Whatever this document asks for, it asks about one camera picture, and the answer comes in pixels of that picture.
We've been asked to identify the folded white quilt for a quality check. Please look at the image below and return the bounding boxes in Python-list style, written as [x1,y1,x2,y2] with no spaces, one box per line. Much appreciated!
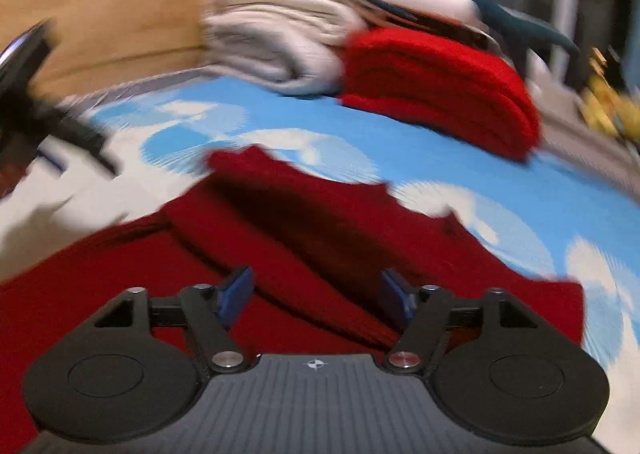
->
[199,0,362,97]

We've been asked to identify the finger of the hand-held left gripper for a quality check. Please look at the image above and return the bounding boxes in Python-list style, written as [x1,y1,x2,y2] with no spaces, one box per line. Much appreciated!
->
[42,106,122,181]

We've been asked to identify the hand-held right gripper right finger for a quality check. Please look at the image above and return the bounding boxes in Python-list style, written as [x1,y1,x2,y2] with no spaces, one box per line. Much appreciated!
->
[377,269,544,376]

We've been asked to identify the blue and white bed mat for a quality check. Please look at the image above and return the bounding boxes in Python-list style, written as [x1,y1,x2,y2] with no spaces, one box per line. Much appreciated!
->
[0,68,640,454]

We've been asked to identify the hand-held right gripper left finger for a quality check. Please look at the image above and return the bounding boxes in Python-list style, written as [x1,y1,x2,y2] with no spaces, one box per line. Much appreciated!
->
[92,266,256,376]

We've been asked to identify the teal shark plush toy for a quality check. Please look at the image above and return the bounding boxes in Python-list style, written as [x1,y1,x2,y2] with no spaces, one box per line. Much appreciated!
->
[350,0,582,67]

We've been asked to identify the yellow plush toys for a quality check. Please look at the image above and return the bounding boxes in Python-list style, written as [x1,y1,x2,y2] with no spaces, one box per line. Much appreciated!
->
[581,48,640,147]

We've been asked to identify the dark red knit sweater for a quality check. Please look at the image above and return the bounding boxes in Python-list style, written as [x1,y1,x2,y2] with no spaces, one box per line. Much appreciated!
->
[0,145,587,454]

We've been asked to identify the wooden headboard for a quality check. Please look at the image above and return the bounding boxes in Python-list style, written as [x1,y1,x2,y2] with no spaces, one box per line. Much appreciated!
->
[0,0,263,102]

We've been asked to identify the folded red blanket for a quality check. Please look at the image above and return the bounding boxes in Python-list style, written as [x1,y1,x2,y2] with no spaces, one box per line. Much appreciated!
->
[339,27,544,163]

